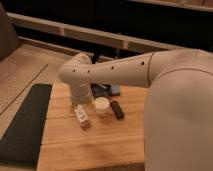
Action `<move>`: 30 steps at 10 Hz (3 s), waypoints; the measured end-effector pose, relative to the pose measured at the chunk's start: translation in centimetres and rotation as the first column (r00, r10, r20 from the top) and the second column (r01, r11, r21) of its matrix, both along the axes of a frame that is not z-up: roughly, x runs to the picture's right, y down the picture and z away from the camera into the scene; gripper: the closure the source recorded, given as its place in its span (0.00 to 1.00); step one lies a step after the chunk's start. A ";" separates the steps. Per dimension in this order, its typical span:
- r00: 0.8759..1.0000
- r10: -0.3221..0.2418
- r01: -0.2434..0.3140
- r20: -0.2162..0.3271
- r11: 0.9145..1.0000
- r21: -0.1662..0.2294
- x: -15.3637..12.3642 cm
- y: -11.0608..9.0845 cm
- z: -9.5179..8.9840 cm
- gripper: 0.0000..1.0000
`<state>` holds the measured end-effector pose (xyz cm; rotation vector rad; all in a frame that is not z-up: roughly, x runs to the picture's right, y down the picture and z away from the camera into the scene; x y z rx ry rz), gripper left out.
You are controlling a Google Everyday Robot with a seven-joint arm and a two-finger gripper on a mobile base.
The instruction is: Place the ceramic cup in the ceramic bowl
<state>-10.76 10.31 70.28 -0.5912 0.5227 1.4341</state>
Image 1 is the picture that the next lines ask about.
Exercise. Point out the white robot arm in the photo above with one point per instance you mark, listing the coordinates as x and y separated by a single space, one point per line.
178 109

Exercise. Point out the white ceramic cup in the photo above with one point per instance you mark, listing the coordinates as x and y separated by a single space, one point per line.
102 106

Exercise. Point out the black rectangular remote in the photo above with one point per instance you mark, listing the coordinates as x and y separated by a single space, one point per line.
117 109

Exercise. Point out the white tube with label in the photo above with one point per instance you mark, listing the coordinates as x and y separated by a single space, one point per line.
82 117

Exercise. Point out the wooden slat table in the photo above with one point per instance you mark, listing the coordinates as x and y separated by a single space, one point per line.
108 145

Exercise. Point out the dark grey floor mat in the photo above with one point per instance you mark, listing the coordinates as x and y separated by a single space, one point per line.
21 142

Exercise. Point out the wooden shelf rail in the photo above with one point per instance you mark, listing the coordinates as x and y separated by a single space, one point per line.
89 35

